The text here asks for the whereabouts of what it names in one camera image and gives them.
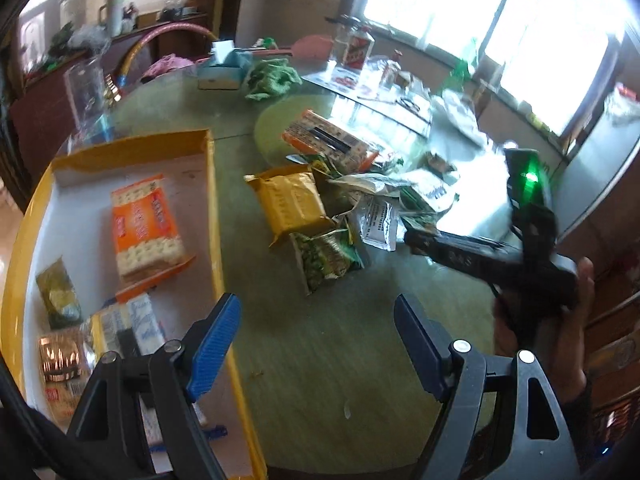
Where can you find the glass pitcher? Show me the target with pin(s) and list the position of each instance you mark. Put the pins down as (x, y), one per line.
(87, 95)

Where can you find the yellow cardboard tray box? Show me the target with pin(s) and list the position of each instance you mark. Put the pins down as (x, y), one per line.
(190, 185)

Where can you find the white printed sachet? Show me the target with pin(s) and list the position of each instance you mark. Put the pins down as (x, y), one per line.
(377, 220)

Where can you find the person's right hand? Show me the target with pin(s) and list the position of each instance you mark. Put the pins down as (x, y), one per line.
(570, 340)

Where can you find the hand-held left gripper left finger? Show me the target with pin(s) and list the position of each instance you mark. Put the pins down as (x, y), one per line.
(215, 347)

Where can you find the small green snack packet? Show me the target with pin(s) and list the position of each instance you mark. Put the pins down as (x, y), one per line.
(320, 164)

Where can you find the yellow cracker packet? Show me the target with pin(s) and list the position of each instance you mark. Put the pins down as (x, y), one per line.
(292, 200)

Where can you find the pink yellow hoop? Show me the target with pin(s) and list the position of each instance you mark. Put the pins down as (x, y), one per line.
(172, 25)

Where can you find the green bottle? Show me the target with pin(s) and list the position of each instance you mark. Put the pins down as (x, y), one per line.
(460, 72)

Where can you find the brown snack packet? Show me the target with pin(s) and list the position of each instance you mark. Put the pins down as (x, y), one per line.
(60, 360)

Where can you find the silver snack packet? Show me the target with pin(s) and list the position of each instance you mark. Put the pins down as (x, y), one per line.
(430, 190)

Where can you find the white plastic bag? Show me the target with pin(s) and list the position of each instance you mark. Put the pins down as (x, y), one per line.
(460, 115)

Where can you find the wooden sideboard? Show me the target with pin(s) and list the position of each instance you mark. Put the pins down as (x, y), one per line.
(50, 110)

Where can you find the green pea snack packet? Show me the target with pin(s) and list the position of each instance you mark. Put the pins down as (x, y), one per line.
(322, 257)

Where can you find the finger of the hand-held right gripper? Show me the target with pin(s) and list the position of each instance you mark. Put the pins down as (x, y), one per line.
(450, 252)

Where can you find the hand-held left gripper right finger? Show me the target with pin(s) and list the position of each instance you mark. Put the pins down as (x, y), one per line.
(420, 347)

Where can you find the pink cloth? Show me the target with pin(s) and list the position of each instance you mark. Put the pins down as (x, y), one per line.
(167, 66)

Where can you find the orange cracker packet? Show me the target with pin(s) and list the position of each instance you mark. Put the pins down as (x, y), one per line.
(145, 225)
(325, 137)

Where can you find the crumpled clear plastic bag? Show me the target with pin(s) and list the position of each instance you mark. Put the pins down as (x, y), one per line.
(87, 35)

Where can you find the white thermos cup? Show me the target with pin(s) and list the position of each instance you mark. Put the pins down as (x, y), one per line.
(115, 12)

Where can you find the small clear bottle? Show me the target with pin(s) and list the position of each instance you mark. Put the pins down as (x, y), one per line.
(391, 75)

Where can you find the clear liquor bottle red label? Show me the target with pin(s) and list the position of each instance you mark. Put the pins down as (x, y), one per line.
(357, 47)

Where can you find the tissue box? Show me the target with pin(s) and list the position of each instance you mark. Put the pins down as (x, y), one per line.
(220, 77)

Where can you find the green yellow snack packet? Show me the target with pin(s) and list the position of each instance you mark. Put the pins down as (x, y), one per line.
(59, 295)

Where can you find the green cloth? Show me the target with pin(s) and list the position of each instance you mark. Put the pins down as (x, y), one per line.
(270, 79)

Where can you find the pink hand fan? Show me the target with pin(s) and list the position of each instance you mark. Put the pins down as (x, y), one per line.
(315, 46)

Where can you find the white blue snack packet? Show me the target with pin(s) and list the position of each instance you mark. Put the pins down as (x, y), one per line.
(142, 320)

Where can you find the glass turntable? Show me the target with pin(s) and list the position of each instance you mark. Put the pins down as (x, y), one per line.
(370, 110)

